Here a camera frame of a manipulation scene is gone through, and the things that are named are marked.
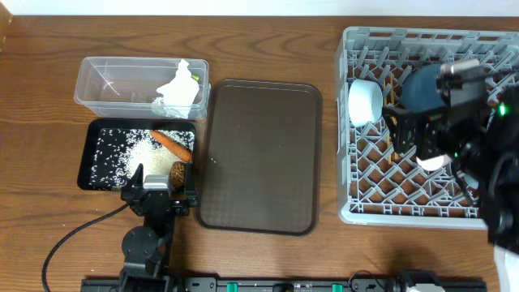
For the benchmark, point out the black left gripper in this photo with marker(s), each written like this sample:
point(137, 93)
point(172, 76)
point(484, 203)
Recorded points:
point(193, 197)

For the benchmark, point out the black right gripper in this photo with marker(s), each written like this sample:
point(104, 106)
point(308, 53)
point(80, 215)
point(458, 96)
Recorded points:
point(426, 126)

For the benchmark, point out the brown shiitake mushroom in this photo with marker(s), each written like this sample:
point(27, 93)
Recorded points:
point(177, 174)

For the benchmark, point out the orange carrot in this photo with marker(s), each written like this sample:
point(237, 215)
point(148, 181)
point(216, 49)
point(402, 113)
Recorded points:
point(177, 149)

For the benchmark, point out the large blue bowl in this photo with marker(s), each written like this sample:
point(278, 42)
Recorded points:
point(419, 92)

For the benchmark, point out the small light blue bowl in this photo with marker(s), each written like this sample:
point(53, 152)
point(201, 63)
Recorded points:
point(365, 102)

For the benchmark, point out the white rice grains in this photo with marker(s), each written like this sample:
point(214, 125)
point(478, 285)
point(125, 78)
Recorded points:
point(117, 153)

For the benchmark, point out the aluminium foil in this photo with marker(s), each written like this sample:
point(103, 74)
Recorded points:
point(159, 107)

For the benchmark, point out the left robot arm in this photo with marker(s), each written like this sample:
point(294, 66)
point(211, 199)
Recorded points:
point(144, 247)

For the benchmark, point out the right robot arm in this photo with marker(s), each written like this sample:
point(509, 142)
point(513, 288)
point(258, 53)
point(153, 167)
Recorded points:
point(481, 141)

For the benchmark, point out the black waste tray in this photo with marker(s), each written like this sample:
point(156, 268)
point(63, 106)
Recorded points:
point(180, 131)

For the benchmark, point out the grey dishwasher rack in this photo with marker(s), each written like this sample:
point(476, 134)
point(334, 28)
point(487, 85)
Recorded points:
point(369, 190)

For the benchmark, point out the pink cup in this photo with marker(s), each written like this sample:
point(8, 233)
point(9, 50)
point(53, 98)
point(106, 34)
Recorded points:
point(435, 163)

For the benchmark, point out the brown plastic tray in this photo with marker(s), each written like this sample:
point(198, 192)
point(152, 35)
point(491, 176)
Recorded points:
point(261, 169)

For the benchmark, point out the clear plastic bin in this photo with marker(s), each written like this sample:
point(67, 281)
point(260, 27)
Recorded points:
point(125, 87)

